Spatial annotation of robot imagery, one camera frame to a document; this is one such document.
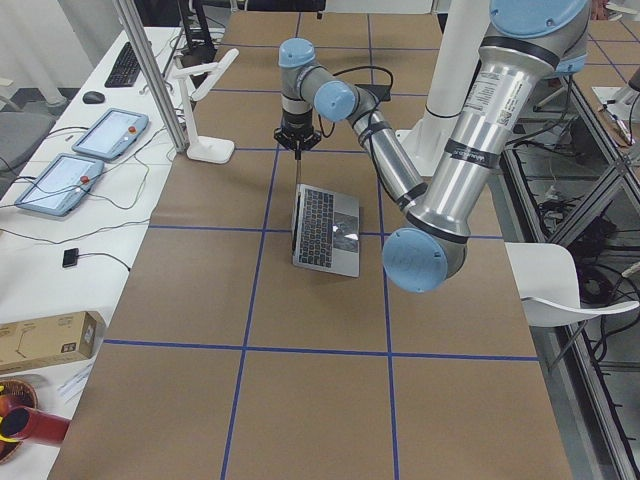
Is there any cardboard box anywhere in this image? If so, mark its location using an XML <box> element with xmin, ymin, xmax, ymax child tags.
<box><xmin>1</xmin><ymin>311</ymin><xmax>105</xmax><ymax>374</ymax></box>

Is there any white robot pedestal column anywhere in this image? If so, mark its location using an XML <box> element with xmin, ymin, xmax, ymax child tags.
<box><xmin>397</xmin><ymin>0</ymin><xmax>489</xmax><ymax>177</ymax></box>

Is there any woven basket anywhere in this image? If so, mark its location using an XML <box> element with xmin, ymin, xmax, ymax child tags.
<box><xmin>1</xmin><ymin>378</ymin><xmax>38</xmax><ymax>463</ymax></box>

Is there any blue teach pendant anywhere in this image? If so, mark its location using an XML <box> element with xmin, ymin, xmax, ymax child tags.
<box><xmin>14</xmin><ymin>154</ymin><xmax>105</xmax><ymax>217</ymax></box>
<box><xmin>72</xmin><ymin>108</ymin><xmax>149</xmax><ymax>161</ymax></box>

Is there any white chair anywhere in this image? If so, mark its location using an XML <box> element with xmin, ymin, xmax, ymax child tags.
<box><xmin>505</xmin><ymin>242</ymin><xmax>639</xmax><ymax>328</ymax></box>

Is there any grey laptop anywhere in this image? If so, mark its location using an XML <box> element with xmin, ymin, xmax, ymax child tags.
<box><xmin>291</xmin><ymin>158</ymin><xmax>360</xmax><ymax>278</ymax></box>

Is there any aluminium frame post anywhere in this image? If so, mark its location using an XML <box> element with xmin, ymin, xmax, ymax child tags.
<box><xmin>113</xmin><ymin>0</ymin><xmax>188</xmax><ymax>153</ymax></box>

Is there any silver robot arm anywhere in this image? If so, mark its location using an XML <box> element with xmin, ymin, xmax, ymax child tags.
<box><xmin>274</xmin><ymin>1</ymin><xmax>591</xmax><ymax>293</ymax></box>

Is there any black computer mouse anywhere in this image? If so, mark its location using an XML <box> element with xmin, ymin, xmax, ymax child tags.
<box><xmin>82</xmin><ymin>91</ymin><xmax>106</xmax><ymax>105</ymax></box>

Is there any black keyboard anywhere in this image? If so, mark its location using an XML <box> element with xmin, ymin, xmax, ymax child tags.
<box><xmin>104</xmin><ymin>42</ymin><xmax>141</xmax><ymax>88</ymax></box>

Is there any red cylinder bottle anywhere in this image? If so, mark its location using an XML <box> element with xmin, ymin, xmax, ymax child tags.
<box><xmin>13</xmin><ymin>407</ymin><xmax>70</xmax><ymax>446</ymax></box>

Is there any small black puck device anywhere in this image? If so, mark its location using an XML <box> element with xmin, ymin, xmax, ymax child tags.
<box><xmin>62</xmin><ymin>248</ymin><xmax>80</xmax><ymax>268</ymax></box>

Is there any white desk lamp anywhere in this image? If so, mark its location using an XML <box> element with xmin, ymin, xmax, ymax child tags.
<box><xmin>174</xmin><ymin>48</ymin><xmax>239</xmax><ymax>164</ymax></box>

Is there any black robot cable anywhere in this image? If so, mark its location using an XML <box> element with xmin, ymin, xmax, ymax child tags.
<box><xmin>319</xmin><ymin>66</ymin><xmax>396</xmax><ymax>139</ymax></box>

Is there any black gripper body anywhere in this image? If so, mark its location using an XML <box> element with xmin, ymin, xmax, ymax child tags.
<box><xmin>274</xmin><ymin>128</ymin><xmax>321</xmax><ymax>151</ymax></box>

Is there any upper blue teach pendant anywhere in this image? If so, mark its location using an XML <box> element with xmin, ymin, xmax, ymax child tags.
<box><xmin>72</xmin><ymin>108</ymin><xmax>149</xmax><ymax>161</ymax></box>

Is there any lower blue teach pendant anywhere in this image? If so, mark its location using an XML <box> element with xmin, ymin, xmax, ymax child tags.
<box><xmin>14</xmin><ymin>154</ymin><xmax>105</xmax><ymax>217</ymax></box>

